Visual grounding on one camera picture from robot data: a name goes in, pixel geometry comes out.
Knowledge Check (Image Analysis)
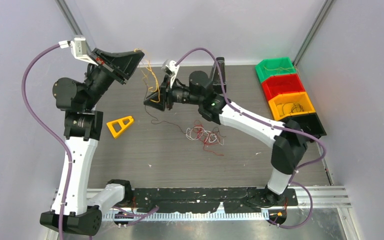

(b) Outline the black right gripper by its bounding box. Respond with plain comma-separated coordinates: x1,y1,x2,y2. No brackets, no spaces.
145,74,203,112

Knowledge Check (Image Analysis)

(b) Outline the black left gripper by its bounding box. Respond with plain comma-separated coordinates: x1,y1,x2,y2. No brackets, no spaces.
84,47,144,110

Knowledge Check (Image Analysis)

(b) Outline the brown cable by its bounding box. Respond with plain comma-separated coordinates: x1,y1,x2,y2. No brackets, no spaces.
276,101,306,115
144,105,193,135

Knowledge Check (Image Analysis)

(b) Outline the yellow cable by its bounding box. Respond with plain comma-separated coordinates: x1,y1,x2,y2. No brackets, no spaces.
263,65,296,75
134,48,161,104

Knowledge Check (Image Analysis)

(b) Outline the white cable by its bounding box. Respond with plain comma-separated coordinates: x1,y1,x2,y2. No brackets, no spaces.
185,125,225,147

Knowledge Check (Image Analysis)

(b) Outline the red cable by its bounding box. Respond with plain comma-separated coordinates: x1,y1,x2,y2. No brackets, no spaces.
191,120,225,157

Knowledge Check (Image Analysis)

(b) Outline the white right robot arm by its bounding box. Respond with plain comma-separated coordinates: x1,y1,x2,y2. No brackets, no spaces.
143,70,308,206

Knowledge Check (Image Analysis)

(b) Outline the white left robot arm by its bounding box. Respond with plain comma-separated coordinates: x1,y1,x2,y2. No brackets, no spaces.
39,49,145,237

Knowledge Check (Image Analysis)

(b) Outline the yellow triangular plastic piece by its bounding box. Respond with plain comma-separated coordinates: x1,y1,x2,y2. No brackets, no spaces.
106,115,135,139

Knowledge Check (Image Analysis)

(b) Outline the black metronome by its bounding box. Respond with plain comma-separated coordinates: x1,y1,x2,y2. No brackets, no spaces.
210,56,228,95

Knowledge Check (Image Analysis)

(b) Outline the green plastic bin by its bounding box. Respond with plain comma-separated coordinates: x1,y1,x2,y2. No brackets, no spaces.
255,57,297,83

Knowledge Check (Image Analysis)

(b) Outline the red plastic bin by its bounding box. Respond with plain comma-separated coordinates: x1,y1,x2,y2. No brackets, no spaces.
261,73,306,101

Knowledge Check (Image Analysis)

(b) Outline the yellow plastic bin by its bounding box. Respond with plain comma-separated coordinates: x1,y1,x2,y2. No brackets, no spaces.
268,91,316,121

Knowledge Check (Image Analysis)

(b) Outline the black plastic bin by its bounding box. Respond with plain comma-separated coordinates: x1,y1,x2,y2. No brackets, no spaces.
283,112,327,139

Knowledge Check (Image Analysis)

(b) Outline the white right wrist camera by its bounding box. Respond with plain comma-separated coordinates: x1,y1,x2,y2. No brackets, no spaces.
161,59,180,88

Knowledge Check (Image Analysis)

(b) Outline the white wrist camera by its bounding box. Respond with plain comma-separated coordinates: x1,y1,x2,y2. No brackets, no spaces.
58,35,98,66
161,59,180,88

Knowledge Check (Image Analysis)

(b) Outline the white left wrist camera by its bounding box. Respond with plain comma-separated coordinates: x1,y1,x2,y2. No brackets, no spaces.
58,35,98,66

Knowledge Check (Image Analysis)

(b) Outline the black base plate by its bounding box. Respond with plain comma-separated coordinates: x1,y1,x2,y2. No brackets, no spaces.
116,187,298,214

